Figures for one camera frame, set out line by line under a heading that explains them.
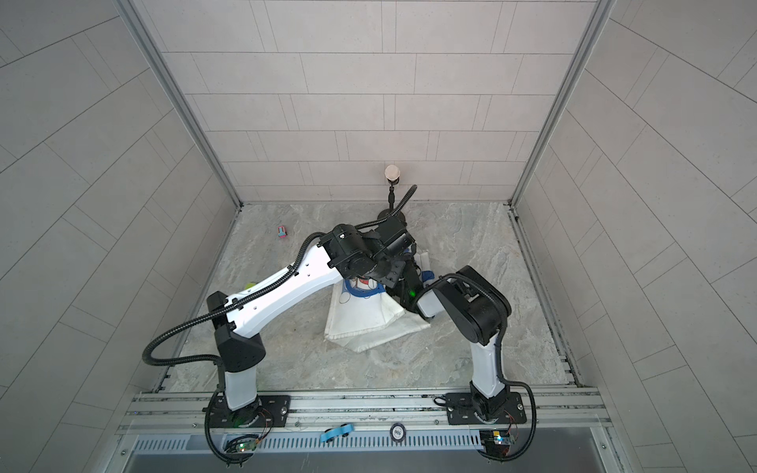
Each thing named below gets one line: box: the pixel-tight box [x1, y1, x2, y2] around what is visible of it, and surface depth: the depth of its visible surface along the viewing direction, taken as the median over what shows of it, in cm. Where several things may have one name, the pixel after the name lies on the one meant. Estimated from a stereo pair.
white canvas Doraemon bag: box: [324, 278, 431, 353], surface depth 72 cm
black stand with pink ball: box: [377, 164, 408, 226], surface depth 99 cm
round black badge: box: [389, 422, 407, 443], surface depth 70 cm
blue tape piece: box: [320, 423, 355, 443], surface depth 68 cm
